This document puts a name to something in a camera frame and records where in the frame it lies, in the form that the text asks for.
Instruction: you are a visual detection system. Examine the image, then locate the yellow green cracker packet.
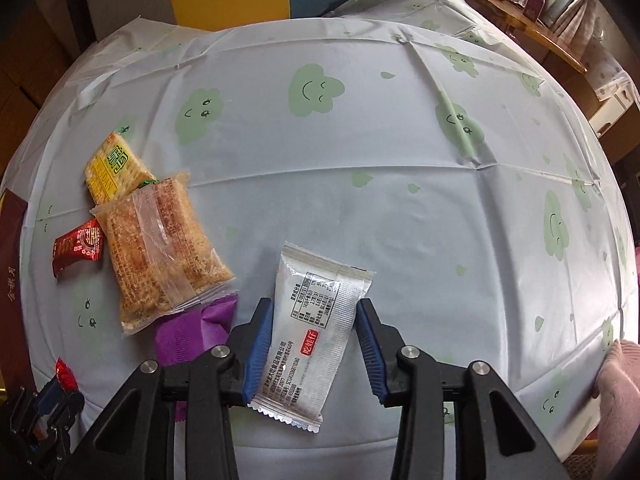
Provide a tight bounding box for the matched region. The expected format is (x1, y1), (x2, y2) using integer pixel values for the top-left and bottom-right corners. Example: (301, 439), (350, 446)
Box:
(82, 131), (157, 206)

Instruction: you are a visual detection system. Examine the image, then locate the dark red candy packet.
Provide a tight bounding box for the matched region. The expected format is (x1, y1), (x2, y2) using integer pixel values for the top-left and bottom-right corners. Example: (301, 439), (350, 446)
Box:
(51, 218), (105, 278)

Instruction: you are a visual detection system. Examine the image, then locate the gold tin box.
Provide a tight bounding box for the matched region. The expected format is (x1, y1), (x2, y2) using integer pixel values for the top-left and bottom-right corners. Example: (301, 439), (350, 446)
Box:
(0, 189), (30, 396)

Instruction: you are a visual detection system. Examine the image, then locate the bright red snack wrapper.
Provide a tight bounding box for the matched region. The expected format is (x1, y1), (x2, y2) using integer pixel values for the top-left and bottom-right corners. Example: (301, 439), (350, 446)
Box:
(54, 357), (80, 392)

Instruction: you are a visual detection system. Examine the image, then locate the grey blue cushion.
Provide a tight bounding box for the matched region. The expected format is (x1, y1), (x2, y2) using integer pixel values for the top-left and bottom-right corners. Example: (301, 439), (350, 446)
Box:
(542, 0), (593, 43)

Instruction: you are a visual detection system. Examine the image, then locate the pink fuzzy cloth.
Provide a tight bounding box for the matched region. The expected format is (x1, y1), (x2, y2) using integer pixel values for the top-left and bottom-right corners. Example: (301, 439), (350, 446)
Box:
(592, 340), (640, 480)

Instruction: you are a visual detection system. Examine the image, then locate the white snack packet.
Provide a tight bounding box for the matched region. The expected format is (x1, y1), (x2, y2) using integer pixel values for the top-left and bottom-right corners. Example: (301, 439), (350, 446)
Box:
(250, 242), (387, 435)

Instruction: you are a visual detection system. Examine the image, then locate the clear brown crisp packet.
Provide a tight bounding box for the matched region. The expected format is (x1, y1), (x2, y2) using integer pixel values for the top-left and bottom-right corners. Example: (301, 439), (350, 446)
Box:
(89, 172), (236, 337)

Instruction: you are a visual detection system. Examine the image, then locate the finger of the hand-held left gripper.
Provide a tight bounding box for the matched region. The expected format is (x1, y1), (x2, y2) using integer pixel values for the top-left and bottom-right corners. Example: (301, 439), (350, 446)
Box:
(0, 385), (36, 461)
(35, 379), (86, 461)

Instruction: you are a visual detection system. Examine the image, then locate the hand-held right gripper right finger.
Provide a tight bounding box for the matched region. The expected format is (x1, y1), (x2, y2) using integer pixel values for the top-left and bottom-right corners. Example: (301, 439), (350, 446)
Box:
(355, 298), (571, 480)

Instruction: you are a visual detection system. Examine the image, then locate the dotted cabinet cover cloth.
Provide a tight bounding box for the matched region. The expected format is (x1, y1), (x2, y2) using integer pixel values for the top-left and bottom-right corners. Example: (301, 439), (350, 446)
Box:
(585, 35), (631, 101)

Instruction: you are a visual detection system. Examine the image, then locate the small wooden cabinet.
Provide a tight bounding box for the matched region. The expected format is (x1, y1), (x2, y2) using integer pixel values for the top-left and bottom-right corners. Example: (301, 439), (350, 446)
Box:
(587, 35), (640, 136)

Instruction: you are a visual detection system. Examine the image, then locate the wooden desk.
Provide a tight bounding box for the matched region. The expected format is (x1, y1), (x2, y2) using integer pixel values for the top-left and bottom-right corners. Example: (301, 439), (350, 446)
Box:
(455, 0), (588, 73)

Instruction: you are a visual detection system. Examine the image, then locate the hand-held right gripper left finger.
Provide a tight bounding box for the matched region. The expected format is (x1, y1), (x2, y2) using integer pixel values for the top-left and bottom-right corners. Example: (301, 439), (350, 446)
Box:
(62, 297), (276, 480)

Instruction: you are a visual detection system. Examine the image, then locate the purple snack packet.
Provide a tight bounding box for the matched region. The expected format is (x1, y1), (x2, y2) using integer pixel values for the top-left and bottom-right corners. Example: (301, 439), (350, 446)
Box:
(154, 294), (238, 368)

